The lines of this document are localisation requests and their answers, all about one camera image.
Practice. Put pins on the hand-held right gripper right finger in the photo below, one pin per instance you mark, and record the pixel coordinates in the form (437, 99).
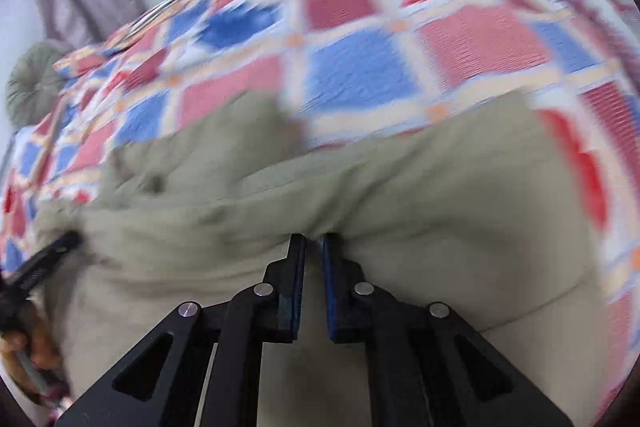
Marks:
(330, 287)

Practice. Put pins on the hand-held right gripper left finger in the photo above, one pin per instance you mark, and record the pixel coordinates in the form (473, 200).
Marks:
(299, 287)

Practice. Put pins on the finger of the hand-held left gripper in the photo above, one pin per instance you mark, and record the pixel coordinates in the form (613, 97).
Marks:
(37, 274)

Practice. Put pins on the olive green padded jacket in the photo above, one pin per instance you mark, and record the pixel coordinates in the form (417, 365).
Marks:
(425, 207)

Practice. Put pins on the person's left hand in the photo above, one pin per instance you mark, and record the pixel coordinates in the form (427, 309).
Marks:
(35, 349)

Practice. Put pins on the round green pleated cushion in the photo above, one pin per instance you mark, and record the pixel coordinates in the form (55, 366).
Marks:
(37, 82)

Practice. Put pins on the leaf print checked quilt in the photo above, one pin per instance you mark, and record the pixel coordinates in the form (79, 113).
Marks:
(360, 67)

